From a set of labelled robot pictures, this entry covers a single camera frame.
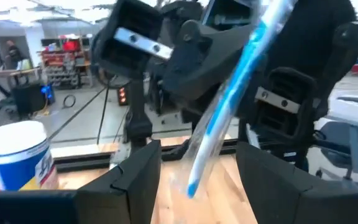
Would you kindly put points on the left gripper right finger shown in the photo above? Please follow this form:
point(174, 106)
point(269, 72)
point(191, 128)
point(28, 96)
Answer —
point(291, 202)

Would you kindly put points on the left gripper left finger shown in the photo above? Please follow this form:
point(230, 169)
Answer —
point(89, 205)

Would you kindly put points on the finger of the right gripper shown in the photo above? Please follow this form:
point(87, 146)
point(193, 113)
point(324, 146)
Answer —
point(197, 62)
point(297, 37)

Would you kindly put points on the blue toothbrush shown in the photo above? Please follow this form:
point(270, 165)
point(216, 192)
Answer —
point(228, 102)

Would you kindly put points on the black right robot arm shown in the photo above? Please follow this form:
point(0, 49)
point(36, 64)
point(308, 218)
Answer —
point(340, 62)

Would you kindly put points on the red parts shelf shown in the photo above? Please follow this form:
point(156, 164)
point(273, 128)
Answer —
point(64, 59)

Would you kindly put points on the grey office chair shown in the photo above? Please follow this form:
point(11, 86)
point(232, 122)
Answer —
point(353, 140)

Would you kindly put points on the Lysol wipes canister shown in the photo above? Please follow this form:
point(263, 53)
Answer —
point(14, 155)

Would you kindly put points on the black computer tower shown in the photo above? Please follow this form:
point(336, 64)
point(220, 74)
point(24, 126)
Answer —
point(28, 99)

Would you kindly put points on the person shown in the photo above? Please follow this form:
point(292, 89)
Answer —
point(12, 56)

